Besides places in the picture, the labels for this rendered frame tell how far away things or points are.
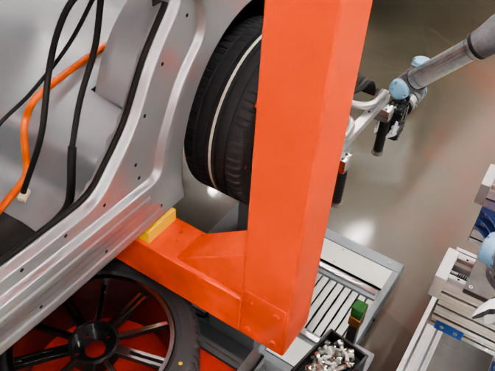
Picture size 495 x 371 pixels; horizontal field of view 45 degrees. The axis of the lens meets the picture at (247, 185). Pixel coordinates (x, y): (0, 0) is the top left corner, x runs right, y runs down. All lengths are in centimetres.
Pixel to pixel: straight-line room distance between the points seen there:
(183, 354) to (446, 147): 230
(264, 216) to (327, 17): 57
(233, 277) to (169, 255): 25
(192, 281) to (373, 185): 163
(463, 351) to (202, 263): 110
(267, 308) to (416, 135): 221
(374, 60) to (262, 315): 292
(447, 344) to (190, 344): 101
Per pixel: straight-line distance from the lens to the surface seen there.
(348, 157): 188
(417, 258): 296
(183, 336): 192
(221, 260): 174
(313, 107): 123
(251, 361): 202
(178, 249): 191
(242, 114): 186
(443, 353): 240
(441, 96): 416
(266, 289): 168
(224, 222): 263
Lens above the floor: 210
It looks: 42 degrees down
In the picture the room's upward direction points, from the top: 4 degrees clockwise
